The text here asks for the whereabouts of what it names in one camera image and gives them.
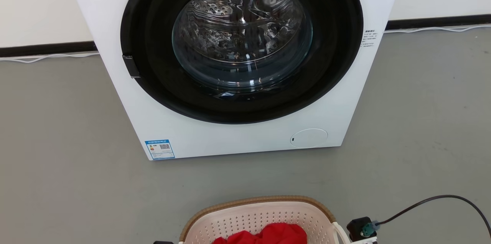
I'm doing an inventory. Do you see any cream laundry basket brown rim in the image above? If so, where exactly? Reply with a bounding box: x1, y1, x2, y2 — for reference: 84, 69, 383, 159
179, 196, 351, 244

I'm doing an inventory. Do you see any red garment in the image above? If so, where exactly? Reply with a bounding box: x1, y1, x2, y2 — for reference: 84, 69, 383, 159
212, 223, 308, 244

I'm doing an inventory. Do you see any round white filter cover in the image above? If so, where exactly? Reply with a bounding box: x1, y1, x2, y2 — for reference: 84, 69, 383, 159
290, 129, 328, 149

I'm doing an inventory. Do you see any white front-load washing machine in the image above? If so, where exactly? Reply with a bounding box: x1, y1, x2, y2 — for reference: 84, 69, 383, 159
63, 0, 406, 161

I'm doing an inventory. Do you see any small printed warning label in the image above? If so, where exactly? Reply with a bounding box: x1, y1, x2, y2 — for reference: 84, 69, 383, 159
362, 29, 379, 48

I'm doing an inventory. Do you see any blue energy label sticker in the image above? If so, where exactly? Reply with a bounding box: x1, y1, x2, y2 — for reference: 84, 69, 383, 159
145, 139, 176, 160

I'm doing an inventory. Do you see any steel washer drum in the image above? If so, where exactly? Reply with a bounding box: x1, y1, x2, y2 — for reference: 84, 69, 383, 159
172, 0, 313, 93

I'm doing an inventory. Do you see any black round washer door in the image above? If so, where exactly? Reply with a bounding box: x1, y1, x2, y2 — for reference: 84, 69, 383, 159
120, 0, 364, 125

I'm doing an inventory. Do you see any teal cable connector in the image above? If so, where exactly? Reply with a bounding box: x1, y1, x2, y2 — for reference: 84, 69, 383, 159
361, 222, 381, 237

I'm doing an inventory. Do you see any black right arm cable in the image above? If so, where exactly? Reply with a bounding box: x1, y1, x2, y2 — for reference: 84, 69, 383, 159
375, 195, 491, 237

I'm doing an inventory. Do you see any thin white floor cable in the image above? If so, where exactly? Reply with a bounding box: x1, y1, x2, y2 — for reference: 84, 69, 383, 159
0, 52, 100, 63
384, 24, 491, 34

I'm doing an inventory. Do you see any black washer door handle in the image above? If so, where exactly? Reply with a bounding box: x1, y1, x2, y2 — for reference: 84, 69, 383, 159
122, 55, 141, 79

